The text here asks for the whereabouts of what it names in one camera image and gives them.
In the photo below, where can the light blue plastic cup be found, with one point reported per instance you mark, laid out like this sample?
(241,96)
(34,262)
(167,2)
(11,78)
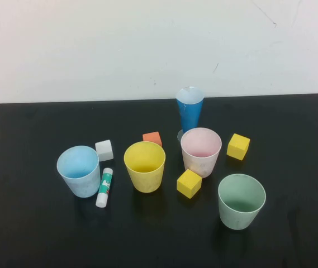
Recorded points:
(76,184)

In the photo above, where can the green plastic cup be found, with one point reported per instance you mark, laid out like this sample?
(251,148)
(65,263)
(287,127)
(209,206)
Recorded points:
(238,217)

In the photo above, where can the orange cube block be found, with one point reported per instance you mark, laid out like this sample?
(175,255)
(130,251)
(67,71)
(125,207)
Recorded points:
(152,137)

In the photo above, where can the tall blue paper cone cup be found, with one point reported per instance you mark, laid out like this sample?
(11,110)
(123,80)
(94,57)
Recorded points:
(190,115)

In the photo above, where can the yellow plastic cup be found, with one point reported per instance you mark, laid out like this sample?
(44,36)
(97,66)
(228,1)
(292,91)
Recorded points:
(144,180)

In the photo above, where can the pink plastic cup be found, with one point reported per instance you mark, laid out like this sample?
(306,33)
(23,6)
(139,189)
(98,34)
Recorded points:
(200,164)

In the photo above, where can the white cube block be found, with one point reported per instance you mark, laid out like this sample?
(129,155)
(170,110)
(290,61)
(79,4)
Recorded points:
(104,150)

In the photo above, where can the yellow cube block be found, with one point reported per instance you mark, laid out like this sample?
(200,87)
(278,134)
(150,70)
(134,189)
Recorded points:
(238,146)
(189,184)

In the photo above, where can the green and white glue stick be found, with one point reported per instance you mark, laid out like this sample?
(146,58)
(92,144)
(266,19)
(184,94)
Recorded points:
(105,185)

